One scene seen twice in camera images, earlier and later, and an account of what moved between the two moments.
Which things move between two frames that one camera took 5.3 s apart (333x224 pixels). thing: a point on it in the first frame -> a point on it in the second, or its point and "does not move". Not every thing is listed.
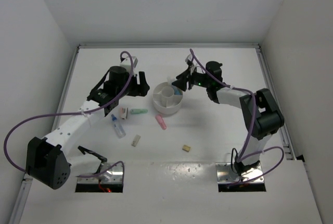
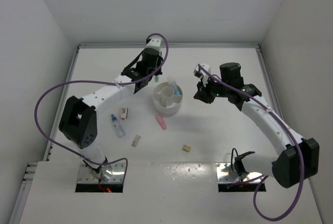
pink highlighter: [161, 122] does not move
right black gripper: [183, 79] -> [202, 94]
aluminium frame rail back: [169, 46] does not move
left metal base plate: [113, 175] does not move
